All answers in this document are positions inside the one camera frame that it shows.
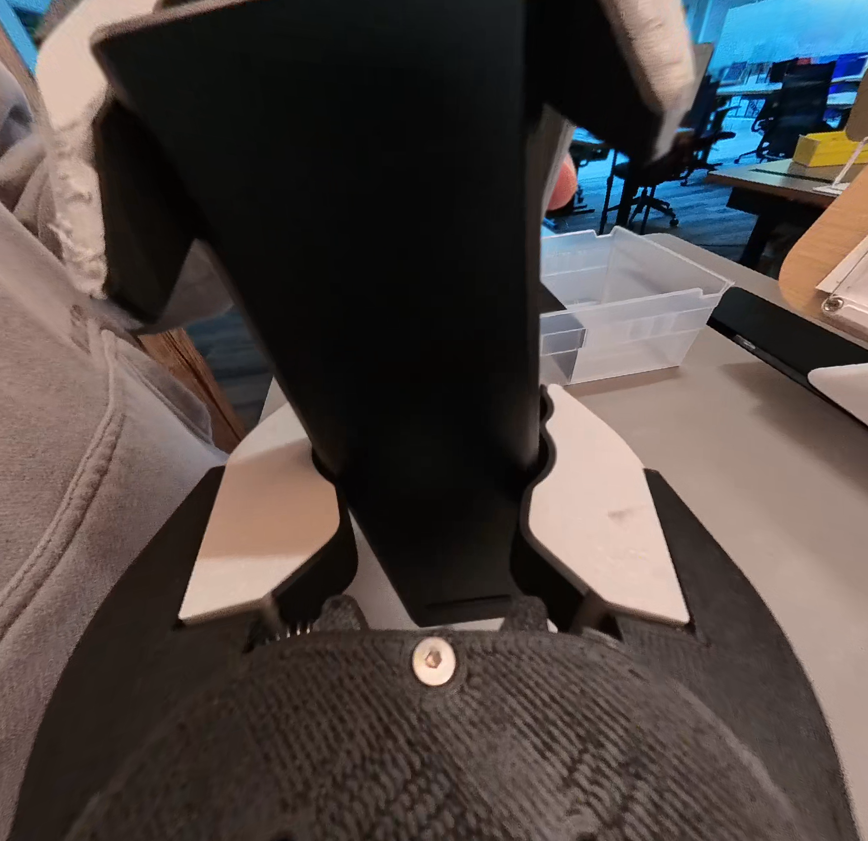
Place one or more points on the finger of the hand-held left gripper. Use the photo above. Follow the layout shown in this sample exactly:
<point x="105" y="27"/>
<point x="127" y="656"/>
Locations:
<point x="610" y="54"/>
<point x="135" y="197"/>

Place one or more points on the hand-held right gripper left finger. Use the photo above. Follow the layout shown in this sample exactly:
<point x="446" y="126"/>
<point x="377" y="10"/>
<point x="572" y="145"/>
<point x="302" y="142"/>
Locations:
<point x="271" y="536"/>

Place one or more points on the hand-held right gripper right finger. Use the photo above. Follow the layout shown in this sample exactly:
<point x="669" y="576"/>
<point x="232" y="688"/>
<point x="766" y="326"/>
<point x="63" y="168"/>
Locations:
<point x="597" y="515"/>

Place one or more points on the black usb hub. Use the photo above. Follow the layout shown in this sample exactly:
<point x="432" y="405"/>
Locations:
<point x="339" y="244"/>

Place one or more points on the black office chair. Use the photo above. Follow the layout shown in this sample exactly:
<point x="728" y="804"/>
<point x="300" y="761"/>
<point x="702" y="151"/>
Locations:
<point x="705" y="122"/>
<point x="793" y="102"/>

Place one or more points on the orange ball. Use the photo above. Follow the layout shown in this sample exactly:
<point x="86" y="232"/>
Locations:
<point x="561" y="183"/>

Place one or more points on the wooden desk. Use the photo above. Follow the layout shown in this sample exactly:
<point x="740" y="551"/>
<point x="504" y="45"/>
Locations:
<point x="766" y="176"/>

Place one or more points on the clear plastic bin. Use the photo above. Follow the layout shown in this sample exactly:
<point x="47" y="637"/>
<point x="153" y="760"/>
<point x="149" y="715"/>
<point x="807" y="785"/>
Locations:
<point x="630" y="312"/>

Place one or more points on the person's grey hoodie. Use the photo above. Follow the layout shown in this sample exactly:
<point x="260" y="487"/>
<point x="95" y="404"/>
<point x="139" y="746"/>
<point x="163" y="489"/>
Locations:
<point x="68" y="414"/>

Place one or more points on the yellow box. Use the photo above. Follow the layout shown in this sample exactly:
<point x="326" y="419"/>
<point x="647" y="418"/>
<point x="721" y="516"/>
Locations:
<point x="831" y="149"/>

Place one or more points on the black flat device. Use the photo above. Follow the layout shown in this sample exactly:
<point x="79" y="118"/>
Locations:
<point x="766" y="332"/>

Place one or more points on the wooden board on white stand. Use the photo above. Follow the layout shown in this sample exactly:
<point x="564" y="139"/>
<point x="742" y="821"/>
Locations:
<point x="820" y="244"/>

